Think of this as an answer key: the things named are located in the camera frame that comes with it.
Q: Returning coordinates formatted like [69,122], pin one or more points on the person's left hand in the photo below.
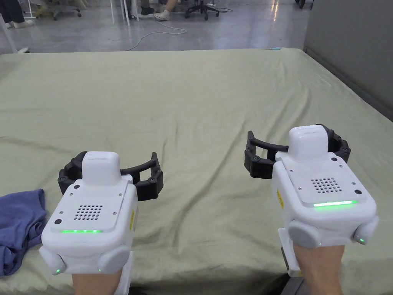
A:
[96,284]

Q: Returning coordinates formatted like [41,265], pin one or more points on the bed with pale green sheet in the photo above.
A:
[190,101]

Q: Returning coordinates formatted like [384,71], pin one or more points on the person's right forearm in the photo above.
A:
[322,284]

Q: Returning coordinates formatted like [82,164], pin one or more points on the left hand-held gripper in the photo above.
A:
[92,199]

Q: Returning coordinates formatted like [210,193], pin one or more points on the blue garment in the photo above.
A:
[18,221]

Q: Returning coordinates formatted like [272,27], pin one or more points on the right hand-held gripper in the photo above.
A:
[319,196]

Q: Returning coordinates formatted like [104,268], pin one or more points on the person's right hand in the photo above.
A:
[321,259]

